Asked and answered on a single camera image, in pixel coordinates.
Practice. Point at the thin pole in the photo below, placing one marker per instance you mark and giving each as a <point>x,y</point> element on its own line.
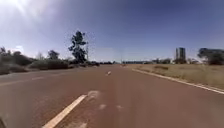
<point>87,52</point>

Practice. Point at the broad dark tree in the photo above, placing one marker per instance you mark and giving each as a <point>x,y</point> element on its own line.
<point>212,56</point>

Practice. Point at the tall dark tree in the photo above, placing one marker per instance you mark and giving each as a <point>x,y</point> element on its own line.
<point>78,46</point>

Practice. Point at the small dark tree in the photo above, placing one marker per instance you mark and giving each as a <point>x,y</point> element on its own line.
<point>53,55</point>

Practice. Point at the dry grass verge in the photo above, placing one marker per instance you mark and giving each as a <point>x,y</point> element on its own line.
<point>186,71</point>

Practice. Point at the reddish asphalt road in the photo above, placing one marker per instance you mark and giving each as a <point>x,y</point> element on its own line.
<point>133,96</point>

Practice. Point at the row of dark bushes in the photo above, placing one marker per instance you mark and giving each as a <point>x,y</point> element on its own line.
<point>30,62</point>

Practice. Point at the tall grey building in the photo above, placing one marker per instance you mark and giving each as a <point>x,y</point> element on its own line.
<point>180,55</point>

